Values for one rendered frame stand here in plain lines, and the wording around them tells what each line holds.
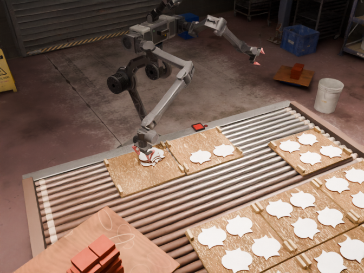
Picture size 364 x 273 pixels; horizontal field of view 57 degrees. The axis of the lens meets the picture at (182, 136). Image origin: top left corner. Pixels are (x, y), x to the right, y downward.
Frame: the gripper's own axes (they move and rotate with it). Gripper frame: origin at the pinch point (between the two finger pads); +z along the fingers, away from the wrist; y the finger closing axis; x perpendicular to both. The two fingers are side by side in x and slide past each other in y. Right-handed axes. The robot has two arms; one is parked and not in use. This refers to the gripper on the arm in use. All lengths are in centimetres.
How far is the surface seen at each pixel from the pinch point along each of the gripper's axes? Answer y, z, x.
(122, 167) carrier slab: -7.4, 4.9, -11.8
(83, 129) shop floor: -186, 95, 67
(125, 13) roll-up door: -393, 50, 323
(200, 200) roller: 45.7, 7.3, -0.9
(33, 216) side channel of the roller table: -12, 4, -69
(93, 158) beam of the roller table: -30.0, 6.8, -17.6
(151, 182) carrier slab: 15.7, 5.2, -9.7
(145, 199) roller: 21.3, 7.3, -20.1
